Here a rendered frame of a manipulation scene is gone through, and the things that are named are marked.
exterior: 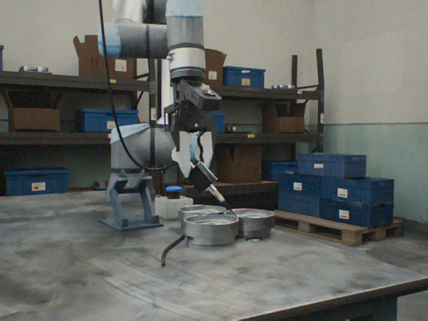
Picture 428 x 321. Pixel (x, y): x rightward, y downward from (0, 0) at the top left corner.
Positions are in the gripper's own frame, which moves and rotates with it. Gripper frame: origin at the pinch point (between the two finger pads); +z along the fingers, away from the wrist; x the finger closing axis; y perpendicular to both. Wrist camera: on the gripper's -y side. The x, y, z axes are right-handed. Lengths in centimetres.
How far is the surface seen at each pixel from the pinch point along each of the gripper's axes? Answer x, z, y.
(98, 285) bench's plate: 24.9, 16.1, -19.1
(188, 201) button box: -7.2, 6.4, 19.4
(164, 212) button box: -1.5, 8.8, 20.7
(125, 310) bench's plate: 24.5, 17.4, -29.1
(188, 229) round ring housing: 4.2, 11.1, -4.3
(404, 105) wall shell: -373, -76, 251
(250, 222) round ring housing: -8.5, 10.6, -5.6
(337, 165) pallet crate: -283, -15, 259
